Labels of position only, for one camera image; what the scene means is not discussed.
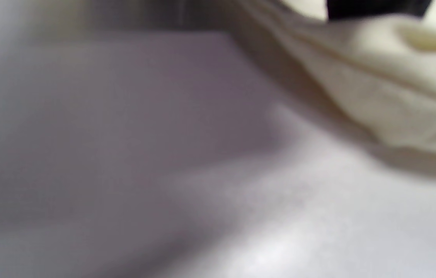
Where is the person's left hand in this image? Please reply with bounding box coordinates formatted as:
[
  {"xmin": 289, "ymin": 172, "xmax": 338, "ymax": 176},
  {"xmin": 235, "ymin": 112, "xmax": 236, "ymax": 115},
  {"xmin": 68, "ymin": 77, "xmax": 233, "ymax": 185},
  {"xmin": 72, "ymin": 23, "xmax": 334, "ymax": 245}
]
[{"xmin": 325, "ymin": 0, "xmax": 434, "ymax": 20}]

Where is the plain cream canvas bag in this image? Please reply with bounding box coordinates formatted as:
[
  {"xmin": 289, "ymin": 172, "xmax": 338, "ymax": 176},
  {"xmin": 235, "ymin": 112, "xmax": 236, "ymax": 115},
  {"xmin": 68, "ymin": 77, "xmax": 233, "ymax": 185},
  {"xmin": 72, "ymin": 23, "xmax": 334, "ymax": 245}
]
[{"xmin": 226, "ymin": 0, "xmax": 436, "ymax": 157}]

